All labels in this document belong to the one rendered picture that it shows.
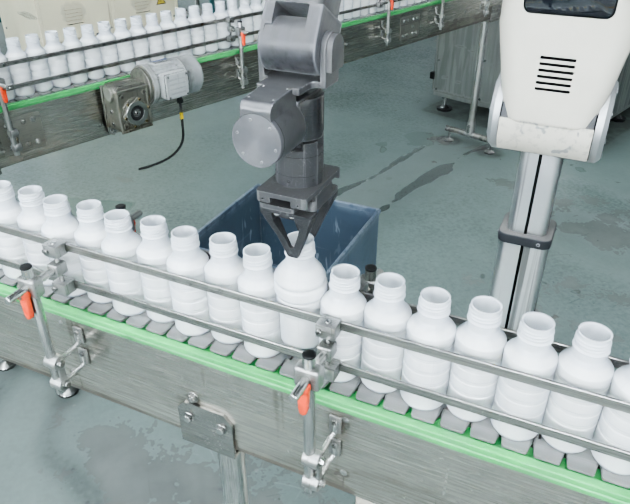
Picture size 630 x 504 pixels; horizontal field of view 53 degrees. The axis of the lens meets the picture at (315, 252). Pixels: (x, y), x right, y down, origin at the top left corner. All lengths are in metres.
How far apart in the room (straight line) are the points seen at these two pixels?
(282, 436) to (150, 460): 1.23
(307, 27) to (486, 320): 0.38
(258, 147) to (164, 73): 1.54
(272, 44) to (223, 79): 1.83
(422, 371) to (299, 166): 0.29
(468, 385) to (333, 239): 0.76
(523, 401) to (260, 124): 0.43
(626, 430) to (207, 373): 0.55
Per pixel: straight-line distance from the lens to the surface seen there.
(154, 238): 0.93
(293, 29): 0.68
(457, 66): 4.79
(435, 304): 0.75
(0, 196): 1.12
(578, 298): 2.96
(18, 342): 1.24
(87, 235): 1.01
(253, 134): 0.65
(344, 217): 1.45
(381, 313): 0.79
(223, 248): 0.86
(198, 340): 0.96
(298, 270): 0.80
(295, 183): 0.73
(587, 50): 1.21
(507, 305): 1.49
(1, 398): 2.53
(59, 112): 2.17
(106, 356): 1.08
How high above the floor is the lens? 1.60
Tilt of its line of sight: 32 degrees down
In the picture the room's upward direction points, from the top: straight up
